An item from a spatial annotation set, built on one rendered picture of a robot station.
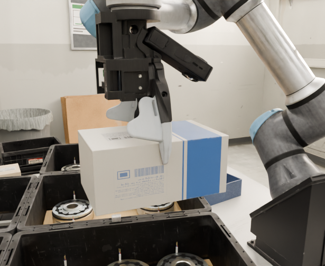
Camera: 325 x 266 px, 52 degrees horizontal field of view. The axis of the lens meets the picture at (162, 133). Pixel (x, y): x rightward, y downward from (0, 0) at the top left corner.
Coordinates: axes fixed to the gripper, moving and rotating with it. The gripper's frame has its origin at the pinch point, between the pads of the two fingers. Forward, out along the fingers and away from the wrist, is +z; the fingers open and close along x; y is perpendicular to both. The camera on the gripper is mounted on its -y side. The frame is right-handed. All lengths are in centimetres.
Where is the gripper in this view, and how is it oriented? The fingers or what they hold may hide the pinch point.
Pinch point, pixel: (150, 149)
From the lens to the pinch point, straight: 50.8
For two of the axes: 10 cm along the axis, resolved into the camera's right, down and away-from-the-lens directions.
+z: 0.1, 9.7, 2.5
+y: -9.2, 1.0, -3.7
